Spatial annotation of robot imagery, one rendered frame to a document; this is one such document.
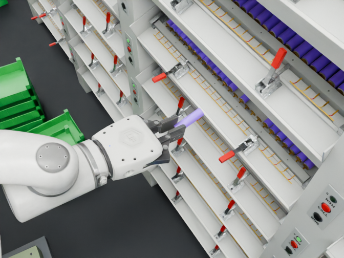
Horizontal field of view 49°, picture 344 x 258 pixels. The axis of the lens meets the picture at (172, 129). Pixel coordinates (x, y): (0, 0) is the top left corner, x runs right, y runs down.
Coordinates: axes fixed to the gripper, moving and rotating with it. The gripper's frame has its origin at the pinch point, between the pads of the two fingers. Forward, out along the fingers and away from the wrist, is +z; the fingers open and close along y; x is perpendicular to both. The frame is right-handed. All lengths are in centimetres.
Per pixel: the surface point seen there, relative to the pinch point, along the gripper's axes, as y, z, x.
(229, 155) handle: -7.9, 10.5, 6.3
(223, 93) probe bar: 5.2, 18.7, 3.2
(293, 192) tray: -21.2, 17.1, 6.9
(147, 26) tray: 36.7, 17.9, 5.7
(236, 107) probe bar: 0.4, 18.5, 3.3
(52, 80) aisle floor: 127, 20, 104
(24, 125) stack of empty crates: 101, -6, 103
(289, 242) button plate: -27.3, 15.8, 18.3
